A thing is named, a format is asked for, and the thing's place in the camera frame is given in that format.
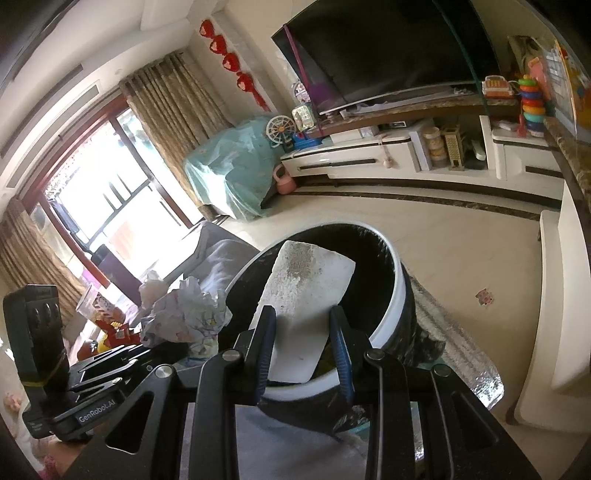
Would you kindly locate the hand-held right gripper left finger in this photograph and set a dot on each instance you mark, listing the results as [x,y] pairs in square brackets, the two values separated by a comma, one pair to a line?
[265,360]

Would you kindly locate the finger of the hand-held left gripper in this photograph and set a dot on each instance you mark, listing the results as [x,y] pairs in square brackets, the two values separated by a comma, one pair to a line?
[122,356]
[108,381]

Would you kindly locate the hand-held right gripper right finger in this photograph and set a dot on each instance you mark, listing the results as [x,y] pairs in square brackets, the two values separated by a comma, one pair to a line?
[342,357]

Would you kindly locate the white foam block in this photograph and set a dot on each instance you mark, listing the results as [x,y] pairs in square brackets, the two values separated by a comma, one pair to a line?
[300,300]

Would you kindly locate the printed paper ball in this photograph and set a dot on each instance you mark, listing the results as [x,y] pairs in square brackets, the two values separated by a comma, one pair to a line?
[184,314]

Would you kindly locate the white bin with black liner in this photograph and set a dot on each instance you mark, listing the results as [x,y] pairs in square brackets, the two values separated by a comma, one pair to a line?
[392,277]

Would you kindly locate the red printed snack box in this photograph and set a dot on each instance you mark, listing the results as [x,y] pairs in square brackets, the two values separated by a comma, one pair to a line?
[108,323]

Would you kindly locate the white crumpled plastic bag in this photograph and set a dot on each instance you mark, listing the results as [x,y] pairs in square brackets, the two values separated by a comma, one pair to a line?
[150,290]

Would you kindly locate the beige patterned curtain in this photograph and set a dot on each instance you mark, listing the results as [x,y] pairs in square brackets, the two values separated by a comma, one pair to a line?
[27,258]
[175,124]

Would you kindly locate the grey sofa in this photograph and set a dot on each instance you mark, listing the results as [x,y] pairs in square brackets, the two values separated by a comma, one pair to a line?
[217,258]

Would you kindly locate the silver foil mat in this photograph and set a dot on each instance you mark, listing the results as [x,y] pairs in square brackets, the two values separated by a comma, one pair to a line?
[461,350]

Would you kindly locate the red framed balcony door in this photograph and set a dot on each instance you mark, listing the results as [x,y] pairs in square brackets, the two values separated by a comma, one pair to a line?
[101,198]

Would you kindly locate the pink kettlebell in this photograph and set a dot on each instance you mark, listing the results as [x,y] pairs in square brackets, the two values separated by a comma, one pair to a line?
[285,182]

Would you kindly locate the white television cabinet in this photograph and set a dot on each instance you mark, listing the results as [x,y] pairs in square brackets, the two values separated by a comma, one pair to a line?
[351,159]

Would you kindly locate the blue toy block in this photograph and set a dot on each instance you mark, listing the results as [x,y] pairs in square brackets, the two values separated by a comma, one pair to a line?
[305,142]

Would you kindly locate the white low bench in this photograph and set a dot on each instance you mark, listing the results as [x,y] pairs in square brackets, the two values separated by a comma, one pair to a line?
[554,300]

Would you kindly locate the small white desk fan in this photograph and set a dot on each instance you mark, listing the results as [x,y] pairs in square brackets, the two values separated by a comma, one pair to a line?
[279,131]

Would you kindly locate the white remote control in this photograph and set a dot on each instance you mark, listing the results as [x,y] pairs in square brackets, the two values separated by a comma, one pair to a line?
[478,150]

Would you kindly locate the pink stick with purple head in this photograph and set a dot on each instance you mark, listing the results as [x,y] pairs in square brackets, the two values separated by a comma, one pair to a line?
[304,74]

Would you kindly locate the red hanging knot decoration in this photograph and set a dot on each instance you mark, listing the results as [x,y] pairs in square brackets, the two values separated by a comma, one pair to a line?
[231,62]

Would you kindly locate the toy cash register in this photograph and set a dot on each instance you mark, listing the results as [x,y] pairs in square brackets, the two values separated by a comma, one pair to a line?
[497,86]

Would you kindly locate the black flat television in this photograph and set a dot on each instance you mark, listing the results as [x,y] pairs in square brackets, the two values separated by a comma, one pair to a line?
[383,46]

